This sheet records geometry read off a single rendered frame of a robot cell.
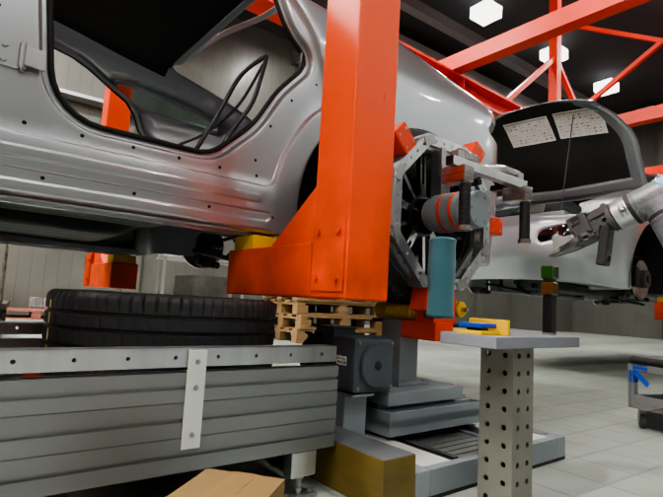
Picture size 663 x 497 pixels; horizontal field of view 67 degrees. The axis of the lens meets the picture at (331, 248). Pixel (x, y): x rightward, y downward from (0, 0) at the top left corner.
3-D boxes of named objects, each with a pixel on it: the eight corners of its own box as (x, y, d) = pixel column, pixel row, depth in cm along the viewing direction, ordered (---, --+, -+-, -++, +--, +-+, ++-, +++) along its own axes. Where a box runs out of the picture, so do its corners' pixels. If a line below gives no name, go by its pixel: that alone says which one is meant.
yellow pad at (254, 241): (265, 253, 193) (266, 242, 193) (286, 252, 182) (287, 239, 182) (234, 249, 184) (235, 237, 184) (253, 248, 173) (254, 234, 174)
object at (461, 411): (410, 405, 217) (411, 383, 218) (481, 424, 189) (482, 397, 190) (320, 416, 186) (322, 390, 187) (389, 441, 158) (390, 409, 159)
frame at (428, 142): (475, 293, 197) (478, 159, 203) (488, 293, 192) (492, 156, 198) (375, 284, 163) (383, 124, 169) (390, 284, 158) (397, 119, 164)
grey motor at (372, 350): (316, 412, 193) (322, 321, 197) (395, 440, 160) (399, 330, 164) (276, 417, 182) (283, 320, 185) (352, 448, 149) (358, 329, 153)
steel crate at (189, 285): (216, 320, 997) (220, 279, 1006) (244, 325, 899) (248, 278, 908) (167, 319, 939) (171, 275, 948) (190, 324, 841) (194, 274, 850)
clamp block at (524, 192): (509, 204, 181) (509, 189, 181) (533, 201, 174) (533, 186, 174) (501, 202, 178) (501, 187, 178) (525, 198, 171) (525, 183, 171)
